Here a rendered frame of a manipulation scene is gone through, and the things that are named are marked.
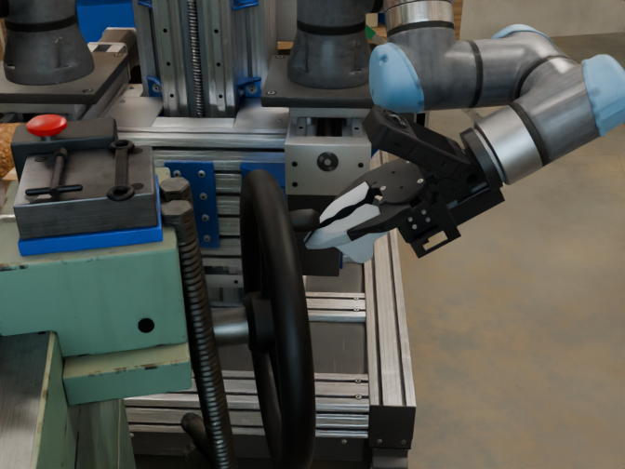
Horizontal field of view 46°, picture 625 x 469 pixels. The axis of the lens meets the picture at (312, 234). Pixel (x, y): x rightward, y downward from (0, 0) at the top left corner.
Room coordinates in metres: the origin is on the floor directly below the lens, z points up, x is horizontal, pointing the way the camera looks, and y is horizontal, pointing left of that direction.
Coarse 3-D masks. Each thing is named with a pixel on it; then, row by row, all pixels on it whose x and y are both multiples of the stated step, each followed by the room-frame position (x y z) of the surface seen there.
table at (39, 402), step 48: (0, 192) 0.65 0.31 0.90; (0, 336) 0.42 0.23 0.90; (48, 336) 0.42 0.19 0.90; (0, 384) 0.37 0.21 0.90; (48, 384) 0.38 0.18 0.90; (96, 384) 0.42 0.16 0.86; (144, 384) 0.42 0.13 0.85; (192, 384) 0.43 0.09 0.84; (0, 432) 0.33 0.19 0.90; (48, 432) 0.35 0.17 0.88
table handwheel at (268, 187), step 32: (256, 192) 0.56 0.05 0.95; (256, 224) 0.67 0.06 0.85; (288, 224) 0.51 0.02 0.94; (256, 256) 0.67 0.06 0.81; (288, 256) 0.48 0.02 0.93; (256, 288) 0.67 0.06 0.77; (288, 288) 0.46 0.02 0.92; (224, 320) 0.54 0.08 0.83; (256, 320) 0.53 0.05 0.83; (288, 320) 0.45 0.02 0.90; (256, 352) 0.53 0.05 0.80; (288, 352) 0.43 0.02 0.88; (256, 384) 0.60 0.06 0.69; (288, 384) 0.42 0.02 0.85; (288, 416) 0.42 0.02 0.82; (288, 448) 0.42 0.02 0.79
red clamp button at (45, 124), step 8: (32, 120) 0.53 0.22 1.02; (40, 120) 0.53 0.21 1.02; (48, 120) 0.53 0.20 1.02; (56, 120) 0.53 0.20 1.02; (64, 120) 0.54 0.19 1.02; (32, 128) 0.52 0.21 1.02; (40, 128) 0.52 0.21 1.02; (48, 128) 0.52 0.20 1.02; (56, 128) 0.53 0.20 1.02; (64, 128) 0.53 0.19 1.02; (40, 136) 0.53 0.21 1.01; (48, 136) 0.53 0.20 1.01
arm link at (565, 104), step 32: (544, 64) 0.75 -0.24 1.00; (576, 64) 0.75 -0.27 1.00; (608, 64) 0.71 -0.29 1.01; (544, 96) 0.70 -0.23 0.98; (576, 96) 0.69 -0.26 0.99; (608, 96) 0.68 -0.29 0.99; (544, 128) 0.68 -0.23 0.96; (576, 128) 0.68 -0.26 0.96; (608, 128) 0.69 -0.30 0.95; (544, 160) 0.68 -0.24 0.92
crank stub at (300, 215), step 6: (294, 210) 0.68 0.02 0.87; (300, 210) 0.67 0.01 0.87; (306, 210) 0.67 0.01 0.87; (312, 210) 0.67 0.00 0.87; (294, 216) 0.67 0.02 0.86; (300, 216) 0.67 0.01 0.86; (306, 216) 0.67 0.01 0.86; (312, 216) 0.67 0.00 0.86; (318, 216) 0.67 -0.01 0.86; (294, 222) 0.66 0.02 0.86; (300, 222) 0.66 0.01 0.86; (306, 222) 0.66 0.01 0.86; (312, 222) 0.66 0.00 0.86; (318, 222) 0.67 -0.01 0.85; (294, 228) 0.66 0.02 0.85; (300, 228) 0.66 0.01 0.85; (306, 228) 0.66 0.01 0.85; (312, 228) 0.66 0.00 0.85
